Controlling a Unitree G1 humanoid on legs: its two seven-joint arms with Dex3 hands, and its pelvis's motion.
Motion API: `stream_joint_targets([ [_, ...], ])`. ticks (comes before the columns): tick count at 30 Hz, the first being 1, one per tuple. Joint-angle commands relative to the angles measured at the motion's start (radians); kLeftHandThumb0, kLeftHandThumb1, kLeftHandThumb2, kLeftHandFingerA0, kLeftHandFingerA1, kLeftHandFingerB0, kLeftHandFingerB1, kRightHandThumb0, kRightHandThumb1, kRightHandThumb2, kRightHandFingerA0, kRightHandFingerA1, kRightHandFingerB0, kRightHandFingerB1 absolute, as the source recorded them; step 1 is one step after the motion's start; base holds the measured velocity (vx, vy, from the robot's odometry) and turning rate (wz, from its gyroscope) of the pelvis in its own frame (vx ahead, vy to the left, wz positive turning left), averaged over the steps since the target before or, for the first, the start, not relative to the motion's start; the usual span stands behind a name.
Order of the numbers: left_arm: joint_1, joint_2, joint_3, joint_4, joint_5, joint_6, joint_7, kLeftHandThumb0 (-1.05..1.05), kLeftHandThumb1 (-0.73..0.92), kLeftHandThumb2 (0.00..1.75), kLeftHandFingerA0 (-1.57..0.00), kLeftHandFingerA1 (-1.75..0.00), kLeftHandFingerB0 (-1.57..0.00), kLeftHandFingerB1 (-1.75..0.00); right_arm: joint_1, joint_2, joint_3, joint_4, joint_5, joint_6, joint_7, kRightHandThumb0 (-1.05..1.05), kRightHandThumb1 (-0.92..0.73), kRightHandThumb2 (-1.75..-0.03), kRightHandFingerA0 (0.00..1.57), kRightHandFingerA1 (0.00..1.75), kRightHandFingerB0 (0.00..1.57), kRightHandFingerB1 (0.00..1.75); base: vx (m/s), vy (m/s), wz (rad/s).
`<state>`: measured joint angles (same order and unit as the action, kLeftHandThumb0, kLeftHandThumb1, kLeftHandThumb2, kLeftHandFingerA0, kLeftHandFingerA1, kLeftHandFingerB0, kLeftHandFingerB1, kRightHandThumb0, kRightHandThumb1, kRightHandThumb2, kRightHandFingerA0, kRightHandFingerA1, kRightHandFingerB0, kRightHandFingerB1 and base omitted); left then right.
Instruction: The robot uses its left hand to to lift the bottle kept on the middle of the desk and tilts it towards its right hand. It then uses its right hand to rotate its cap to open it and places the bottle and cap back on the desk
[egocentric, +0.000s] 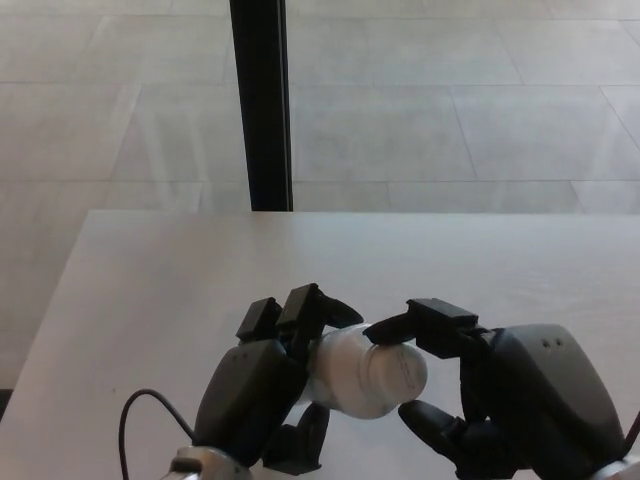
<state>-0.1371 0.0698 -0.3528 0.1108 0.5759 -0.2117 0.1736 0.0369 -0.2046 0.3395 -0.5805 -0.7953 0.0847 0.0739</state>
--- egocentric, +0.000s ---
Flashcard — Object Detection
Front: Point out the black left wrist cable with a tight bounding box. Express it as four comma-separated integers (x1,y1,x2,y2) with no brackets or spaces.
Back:
118,388,196,480

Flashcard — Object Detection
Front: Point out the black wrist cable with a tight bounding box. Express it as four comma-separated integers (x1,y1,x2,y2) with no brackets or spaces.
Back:
623,408,640,456
118,388,196,480

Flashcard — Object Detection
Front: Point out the white bottle cap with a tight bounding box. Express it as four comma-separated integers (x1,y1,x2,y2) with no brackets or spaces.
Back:
363,342,429,407

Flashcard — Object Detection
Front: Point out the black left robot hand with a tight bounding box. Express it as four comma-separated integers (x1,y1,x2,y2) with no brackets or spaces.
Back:
192,283,365,475

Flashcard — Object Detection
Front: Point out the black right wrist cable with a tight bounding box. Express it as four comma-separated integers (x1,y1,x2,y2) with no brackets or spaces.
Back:
623,408,640,456

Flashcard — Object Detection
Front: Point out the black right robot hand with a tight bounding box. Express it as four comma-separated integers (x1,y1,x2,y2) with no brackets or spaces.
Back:
366,298,629,480

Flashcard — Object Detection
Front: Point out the white plastic bottle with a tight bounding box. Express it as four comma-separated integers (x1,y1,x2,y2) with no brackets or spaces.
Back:
299,323,401,420

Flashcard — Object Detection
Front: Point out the black vertical window post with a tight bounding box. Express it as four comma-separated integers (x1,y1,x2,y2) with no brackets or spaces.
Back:
228,0,294,212

